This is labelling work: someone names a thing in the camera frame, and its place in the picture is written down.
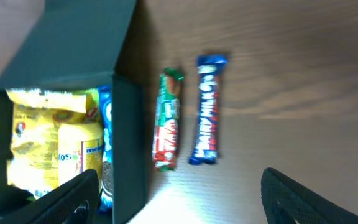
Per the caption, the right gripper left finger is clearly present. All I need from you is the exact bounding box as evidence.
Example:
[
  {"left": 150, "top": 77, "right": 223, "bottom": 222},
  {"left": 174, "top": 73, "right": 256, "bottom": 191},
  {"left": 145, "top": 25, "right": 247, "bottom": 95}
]
[{"left": 0, "top": 169, "right": 99, "bottom": 224}]

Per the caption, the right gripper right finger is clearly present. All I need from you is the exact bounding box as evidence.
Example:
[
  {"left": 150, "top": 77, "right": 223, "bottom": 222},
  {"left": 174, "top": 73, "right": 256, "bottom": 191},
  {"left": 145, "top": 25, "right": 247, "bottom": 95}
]
[{"left": 261, "top": 167, "right": 358, "bottom": 224}]

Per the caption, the blue Oreo cookie pack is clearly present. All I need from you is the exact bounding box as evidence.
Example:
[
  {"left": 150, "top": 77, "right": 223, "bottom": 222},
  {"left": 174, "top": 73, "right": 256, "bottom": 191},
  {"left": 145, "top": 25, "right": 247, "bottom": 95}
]
[{"left": 98, "top": 85, "right": 114, "bottom": 213}]

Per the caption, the yellow Mentos bottle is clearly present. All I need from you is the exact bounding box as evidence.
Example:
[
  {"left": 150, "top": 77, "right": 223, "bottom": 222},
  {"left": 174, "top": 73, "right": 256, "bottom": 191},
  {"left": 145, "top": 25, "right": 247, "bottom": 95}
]
[{"left": 58, "top": 122, "right": 104, "bottom": 185}]

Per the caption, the yellow Hacks candy bag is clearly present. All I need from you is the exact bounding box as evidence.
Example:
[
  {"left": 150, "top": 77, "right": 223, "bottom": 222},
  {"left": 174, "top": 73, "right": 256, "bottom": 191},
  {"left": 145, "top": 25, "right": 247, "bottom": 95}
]
[{"left": 6, "top": 88, "right": 86, "bottom": 199}]

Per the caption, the purple Dairy Milk bar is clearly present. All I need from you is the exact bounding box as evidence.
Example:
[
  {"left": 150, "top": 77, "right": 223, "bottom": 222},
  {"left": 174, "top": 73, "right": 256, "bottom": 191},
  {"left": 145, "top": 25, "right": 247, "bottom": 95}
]
[{"left": 189, "top": 54, "right": 227, "bottom": 165}]

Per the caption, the red green KitKat bar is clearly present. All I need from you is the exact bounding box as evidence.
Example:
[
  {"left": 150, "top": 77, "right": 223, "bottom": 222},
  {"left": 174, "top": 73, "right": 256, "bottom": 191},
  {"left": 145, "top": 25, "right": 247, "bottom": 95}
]
[{"left": 152, "top": 67, "right": 184, "bottom": 172}]

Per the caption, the dark green box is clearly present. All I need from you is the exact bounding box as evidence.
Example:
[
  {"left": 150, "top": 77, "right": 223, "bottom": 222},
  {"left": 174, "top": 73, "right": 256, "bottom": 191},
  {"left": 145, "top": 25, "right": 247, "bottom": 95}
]
[{"left": 0, "top": 0, "right": 147, "bottom": 223}]

